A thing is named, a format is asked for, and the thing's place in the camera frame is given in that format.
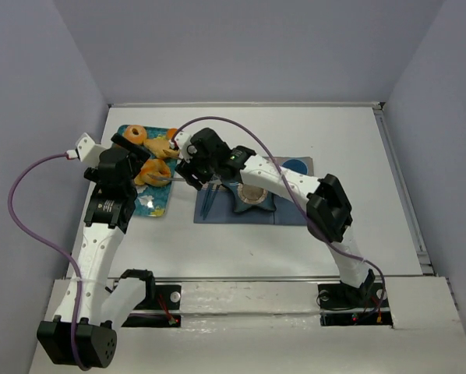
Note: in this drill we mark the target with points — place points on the blue star-shaped plate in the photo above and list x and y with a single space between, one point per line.
247 197

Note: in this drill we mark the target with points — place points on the twisted orange glazed bread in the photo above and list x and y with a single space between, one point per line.
153 167

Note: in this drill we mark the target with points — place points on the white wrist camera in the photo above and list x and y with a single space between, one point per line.
181 141
86 151

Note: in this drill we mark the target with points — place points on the small round orange bun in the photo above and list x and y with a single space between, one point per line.
171 134

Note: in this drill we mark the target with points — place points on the teal floral tray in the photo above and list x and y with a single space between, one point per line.
152 201

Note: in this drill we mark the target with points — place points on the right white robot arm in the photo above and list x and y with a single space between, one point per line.
323 202

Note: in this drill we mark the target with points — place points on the blue plastic cup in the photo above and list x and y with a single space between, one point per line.
296 165

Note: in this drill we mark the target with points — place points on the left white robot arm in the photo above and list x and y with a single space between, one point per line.
83 330

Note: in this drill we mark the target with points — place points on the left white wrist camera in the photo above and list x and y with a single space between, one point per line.
86 151

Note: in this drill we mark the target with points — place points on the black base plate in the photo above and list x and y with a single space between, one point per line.
337 310
161 311

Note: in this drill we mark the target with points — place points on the metal rail front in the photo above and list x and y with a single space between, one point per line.
247 279

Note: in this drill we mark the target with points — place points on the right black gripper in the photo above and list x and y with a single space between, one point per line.
190 176

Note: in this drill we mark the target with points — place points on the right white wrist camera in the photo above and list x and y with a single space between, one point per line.
181 141

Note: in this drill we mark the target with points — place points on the sugared ring donut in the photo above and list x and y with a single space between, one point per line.
135 134

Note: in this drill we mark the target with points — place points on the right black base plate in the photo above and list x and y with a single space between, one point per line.
337 310

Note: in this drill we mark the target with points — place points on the blue plastic chopstick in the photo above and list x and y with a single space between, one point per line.
213 198

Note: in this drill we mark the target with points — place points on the metal tongs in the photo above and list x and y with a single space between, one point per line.
160 180

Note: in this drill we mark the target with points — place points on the blue beige placemat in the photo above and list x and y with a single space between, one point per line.
214 205

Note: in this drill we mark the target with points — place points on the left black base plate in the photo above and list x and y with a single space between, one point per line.
161 311

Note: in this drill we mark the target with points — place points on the tan turnover pastry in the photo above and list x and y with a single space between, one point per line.
160 148

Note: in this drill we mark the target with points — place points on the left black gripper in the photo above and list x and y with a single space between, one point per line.
131 147

